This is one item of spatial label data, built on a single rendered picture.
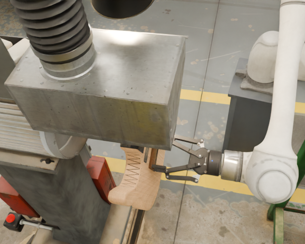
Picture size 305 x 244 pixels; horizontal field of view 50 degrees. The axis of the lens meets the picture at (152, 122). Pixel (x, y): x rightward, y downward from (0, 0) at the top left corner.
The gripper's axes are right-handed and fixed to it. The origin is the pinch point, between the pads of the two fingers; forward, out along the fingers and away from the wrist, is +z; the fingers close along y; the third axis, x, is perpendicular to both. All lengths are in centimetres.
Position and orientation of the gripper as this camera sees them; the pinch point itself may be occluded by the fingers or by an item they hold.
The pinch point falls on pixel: (155, 154)
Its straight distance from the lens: 102.2
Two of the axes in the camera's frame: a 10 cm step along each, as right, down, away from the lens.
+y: 1.8, -9.5, 2.4
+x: -1.7, -2.7, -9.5
